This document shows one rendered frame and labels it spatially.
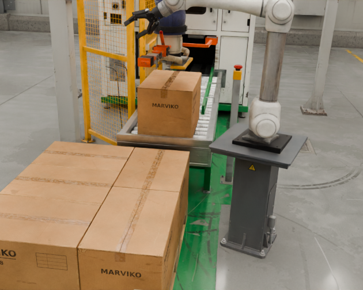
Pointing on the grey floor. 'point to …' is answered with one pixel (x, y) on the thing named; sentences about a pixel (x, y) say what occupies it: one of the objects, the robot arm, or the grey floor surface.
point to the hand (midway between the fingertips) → (132, 30)
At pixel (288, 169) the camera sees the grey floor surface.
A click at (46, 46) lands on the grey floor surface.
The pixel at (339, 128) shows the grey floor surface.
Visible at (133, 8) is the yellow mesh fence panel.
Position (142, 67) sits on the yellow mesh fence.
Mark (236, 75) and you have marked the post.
